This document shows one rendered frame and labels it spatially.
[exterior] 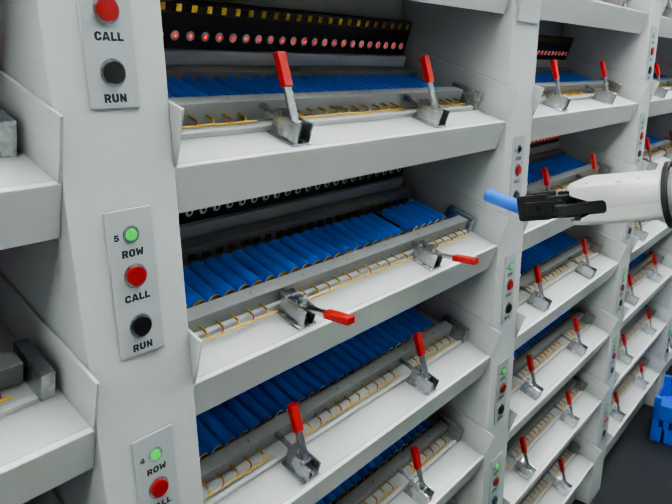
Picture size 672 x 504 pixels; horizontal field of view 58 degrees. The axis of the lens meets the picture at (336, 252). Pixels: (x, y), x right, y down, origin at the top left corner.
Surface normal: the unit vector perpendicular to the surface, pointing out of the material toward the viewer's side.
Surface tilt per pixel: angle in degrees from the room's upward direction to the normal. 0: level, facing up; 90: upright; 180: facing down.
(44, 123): 90
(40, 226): 109
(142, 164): 90
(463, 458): 19
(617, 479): 0
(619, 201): 92
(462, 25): 90
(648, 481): 0
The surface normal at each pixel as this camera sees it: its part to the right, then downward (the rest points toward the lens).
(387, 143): 0.72, 0.48
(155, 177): 0.76, 0.18
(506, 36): -0.65, 0.22
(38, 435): 0.23, -0.85
